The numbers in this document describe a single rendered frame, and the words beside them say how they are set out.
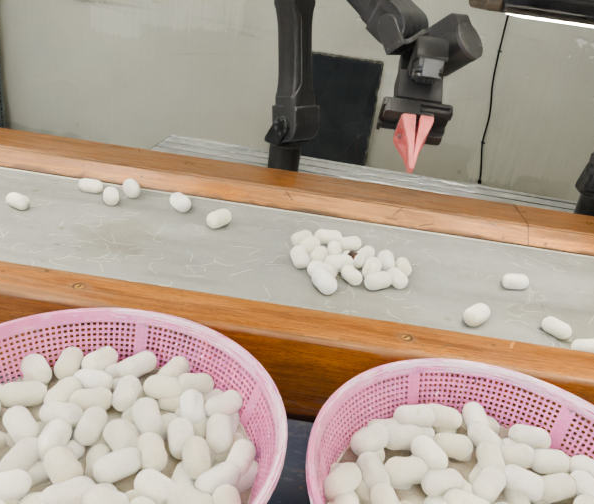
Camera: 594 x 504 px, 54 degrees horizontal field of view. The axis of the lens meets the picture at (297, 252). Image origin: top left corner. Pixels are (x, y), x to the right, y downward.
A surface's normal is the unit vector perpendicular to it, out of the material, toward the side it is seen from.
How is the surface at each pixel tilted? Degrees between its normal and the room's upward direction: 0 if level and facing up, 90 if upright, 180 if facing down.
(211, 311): 0
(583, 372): 0
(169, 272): 0
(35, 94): 90
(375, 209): 45
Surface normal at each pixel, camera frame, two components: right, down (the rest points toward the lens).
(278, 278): 0.13, -0.90
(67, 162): 0.03, -0.34
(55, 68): -0.15, 0.41
